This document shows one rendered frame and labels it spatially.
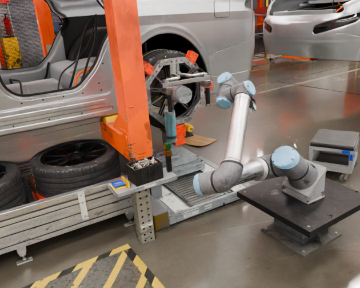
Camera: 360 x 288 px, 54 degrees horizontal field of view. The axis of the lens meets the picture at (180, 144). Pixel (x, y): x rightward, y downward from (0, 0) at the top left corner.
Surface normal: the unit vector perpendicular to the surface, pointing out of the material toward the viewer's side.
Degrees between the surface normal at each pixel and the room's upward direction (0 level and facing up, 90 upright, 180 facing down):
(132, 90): 90
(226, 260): 0
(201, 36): 90
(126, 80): 90
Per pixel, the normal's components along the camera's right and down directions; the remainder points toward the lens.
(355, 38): -0.15, 0.37
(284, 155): -0.59, -0.52
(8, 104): 0.48, 0.30
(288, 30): -0.88, 0.17
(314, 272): -0.07, -0.94
